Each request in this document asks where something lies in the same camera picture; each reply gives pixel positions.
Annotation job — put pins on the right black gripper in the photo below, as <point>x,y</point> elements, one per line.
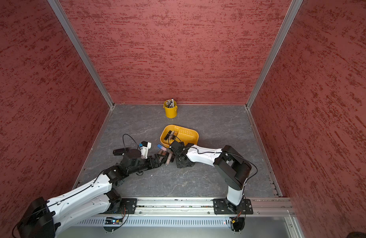
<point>180,165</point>

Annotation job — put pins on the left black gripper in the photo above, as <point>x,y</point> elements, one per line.
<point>151,165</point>

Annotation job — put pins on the pink lip gloss tube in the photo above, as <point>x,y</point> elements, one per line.
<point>169,158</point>

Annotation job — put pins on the yellow plastic storage box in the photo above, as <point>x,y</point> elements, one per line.
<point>184,135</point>

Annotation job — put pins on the black lipstick tube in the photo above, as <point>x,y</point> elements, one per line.
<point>168,135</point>

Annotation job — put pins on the gold black square lipstick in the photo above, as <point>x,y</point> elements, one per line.
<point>175,134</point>

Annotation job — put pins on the silver grey lipstick tube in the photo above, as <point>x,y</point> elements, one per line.
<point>171,135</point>

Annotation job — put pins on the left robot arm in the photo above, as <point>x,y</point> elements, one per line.
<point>48,218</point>

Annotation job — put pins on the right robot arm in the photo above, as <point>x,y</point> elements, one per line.
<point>231,166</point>

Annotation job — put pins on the blue pink lip gloss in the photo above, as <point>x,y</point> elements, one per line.
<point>161,147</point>

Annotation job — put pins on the black flat remote device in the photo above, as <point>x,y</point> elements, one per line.
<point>120,152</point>

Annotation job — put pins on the yellow pen cup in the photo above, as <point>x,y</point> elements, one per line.
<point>171,112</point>

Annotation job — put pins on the pens in yellow cup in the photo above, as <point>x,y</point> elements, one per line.
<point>170,103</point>

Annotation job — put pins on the left controller board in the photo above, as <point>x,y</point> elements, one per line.
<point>111,224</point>

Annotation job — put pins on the right controller connector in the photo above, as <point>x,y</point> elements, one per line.
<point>237,224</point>

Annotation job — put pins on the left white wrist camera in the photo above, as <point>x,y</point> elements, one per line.
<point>144,148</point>

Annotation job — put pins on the aluminium front rail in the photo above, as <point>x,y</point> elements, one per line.
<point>208,207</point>

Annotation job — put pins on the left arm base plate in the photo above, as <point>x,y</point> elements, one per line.
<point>125,206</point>

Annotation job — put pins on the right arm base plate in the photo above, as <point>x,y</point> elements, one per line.
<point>223,207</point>

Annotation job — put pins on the left aluminium corner post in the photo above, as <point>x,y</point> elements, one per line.
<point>67,26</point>

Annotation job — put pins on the aluminium corner post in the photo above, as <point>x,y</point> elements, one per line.
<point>285,26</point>
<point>67,26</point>

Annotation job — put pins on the right aluminium corner post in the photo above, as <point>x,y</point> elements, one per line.
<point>285,26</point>

